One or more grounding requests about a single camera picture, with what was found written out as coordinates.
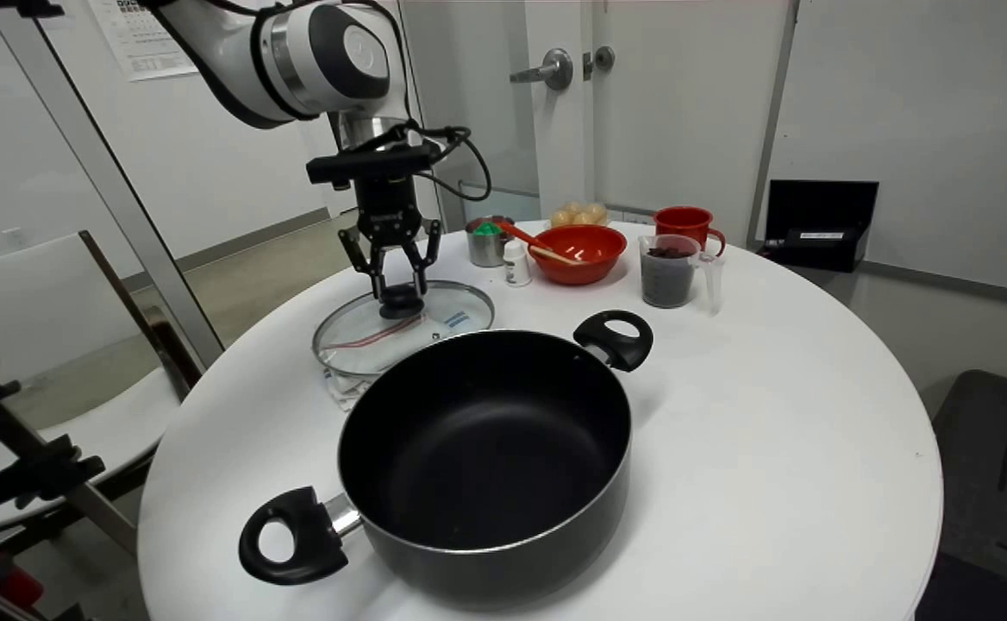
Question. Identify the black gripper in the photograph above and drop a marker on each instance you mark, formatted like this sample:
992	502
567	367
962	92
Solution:
390	209

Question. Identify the glass pot lid black knob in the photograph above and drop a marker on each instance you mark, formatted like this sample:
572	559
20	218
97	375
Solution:
445	335

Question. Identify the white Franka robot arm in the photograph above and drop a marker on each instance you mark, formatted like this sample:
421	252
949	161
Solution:
299	57

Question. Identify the black open marker box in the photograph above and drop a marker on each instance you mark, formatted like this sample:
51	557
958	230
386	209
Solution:
820	218

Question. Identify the metal cup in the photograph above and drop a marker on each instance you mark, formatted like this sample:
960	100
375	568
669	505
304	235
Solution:
483	252

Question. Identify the green ball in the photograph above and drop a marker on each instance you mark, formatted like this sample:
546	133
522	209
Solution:
483	230

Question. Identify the small white bottle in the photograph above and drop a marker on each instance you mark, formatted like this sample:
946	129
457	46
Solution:
516	267

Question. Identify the wooden spoon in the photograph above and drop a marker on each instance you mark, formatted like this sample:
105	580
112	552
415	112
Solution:
540	251

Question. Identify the pale yellow ball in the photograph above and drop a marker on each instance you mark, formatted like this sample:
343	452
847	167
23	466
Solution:
565	215
592	212

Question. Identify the red bowl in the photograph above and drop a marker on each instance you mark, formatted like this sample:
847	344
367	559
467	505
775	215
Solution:
592	256

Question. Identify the clear cup with dark contents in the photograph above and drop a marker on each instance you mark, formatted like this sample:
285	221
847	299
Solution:
667	280

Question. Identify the red cup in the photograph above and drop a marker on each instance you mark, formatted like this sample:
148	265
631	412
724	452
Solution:
684	221

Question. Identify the grey metal beam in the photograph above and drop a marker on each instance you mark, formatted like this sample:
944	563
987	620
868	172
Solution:
91	161

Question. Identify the paper notice on glass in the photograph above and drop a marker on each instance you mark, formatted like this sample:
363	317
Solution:
144	41

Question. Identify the black hard case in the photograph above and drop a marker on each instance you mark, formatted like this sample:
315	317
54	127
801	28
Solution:
992	495

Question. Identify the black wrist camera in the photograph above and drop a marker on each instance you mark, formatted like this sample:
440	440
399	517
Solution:
371	164

